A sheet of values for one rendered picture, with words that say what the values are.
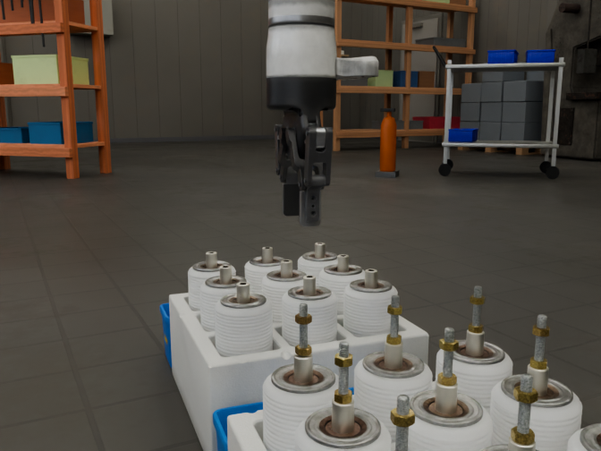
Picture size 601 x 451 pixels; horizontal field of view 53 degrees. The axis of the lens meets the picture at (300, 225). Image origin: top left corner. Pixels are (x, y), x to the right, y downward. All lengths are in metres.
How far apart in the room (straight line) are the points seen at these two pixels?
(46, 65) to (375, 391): 4.98
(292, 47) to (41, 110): 10.41
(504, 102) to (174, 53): 5.88
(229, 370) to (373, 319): 0.27
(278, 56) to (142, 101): 10.61
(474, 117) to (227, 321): 8.01
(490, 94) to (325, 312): 7.73
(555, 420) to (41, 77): 5.16
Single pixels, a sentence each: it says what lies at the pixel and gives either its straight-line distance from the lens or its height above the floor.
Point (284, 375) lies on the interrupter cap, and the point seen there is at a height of 0.25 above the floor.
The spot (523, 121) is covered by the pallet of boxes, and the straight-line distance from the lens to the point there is 8.23.
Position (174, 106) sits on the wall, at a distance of 11.37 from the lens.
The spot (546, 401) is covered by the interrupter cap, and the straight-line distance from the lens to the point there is 0.73.
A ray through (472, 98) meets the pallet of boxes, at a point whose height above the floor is 0.71.
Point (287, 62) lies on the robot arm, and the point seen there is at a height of 0.61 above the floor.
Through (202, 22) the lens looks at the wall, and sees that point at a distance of 11.63.
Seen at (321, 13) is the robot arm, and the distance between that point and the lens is 0.64.
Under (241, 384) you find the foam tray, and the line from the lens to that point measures 0.98.
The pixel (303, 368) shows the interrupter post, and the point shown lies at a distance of 0.71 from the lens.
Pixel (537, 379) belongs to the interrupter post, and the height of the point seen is 0.27.
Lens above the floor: 0.56
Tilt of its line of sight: 11 degrees down
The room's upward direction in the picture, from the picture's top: straight up
